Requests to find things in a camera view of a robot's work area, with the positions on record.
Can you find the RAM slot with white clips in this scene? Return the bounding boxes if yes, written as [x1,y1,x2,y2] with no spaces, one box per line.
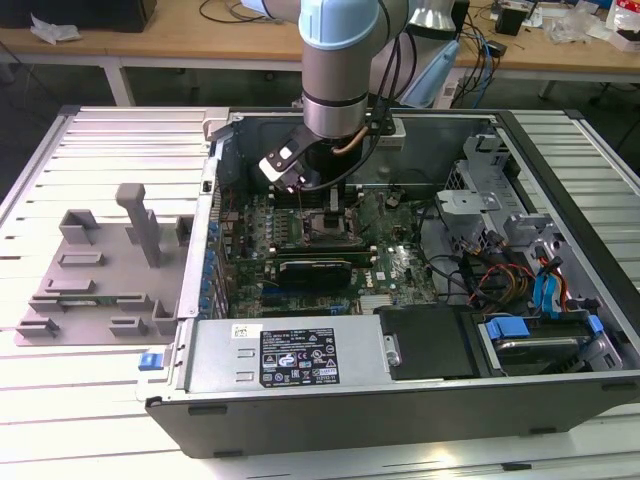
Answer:
[268,246,377,257]
[268,255,378,267]

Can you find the green motherboard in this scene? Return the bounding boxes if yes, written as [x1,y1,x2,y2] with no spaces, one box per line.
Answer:
[219,182,442,319]

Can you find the CPU socket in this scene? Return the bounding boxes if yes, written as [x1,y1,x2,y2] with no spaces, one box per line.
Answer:
[301,207,362,246]

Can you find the white wrist camera black mount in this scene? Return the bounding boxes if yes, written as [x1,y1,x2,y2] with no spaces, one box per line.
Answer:
[258,124,321,195]

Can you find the large black box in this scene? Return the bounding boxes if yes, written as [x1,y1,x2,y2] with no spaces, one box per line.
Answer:
[0,0,157,32]

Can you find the crumpled clear plastic wrap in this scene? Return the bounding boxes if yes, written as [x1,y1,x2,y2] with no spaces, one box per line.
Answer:
[29,13,82,45]

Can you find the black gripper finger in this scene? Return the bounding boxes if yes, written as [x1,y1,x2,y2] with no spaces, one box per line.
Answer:
[324,187,348,217]

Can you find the red white plastic bag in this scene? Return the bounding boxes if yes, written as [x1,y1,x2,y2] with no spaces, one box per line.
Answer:
[603,0,640,52]

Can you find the red yellow black wire bundle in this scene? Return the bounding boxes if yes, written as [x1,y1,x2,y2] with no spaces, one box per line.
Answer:
[462,249,539,309]

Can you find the orange data cable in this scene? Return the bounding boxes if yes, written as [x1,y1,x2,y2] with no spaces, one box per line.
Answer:
[535,243,571,314]

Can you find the clear plastic bags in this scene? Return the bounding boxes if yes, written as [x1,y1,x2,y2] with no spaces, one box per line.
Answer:
[547,5,609,45]

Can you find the black drive bay cover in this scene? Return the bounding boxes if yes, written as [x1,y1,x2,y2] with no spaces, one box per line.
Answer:
[373,303,484,382]

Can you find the RAM slot with black clips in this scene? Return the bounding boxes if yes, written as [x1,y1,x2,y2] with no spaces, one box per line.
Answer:
[268,242,376,252]
[268,251,377,262]

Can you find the black round cable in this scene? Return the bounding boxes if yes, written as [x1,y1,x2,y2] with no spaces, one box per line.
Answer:
[417,197,476,304]

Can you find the hard disk in blue carrier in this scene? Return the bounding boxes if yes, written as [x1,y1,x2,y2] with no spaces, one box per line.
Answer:
[478,313,604,377]

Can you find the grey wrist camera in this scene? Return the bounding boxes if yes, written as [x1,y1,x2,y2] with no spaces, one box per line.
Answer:
[367,115,407,151]

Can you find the black camera cable with plug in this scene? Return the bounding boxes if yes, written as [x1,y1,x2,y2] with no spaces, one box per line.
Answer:
[287,29,417,195]

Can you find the silver metal drive cage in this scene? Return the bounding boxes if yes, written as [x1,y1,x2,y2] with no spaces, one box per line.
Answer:
[432,130,559,261]

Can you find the silver power supply with label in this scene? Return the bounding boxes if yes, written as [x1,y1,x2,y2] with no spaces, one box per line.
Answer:
[182,315,392,395]

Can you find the small black box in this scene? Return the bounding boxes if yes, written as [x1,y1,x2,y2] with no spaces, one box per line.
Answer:
[494,2,532,37]

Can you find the silver chipset heatsink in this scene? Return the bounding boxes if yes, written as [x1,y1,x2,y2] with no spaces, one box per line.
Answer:
[360,293,397,315]

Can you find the blue flat data cable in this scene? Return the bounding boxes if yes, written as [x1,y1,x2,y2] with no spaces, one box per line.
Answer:
[530,269,562,321]

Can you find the wooden desk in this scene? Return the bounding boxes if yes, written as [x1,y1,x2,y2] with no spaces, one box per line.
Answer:
[0,0,640,109]

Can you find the black graphics card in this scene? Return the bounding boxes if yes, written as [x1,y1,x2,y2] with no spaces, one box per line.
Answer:
[276,257,354,303]

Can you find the blue network cable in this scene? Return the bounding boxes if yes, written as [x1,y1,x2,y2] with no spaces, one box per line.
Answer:
[469,22,497,109]

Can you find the black open PC case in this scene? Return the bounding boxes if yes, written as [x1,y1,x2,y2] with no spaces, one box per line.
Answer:
[134,105,640,460]

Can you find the grey parts rack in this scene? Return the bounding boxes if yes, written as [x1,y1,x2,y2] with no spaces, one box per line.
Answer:
[12,182,196,347]

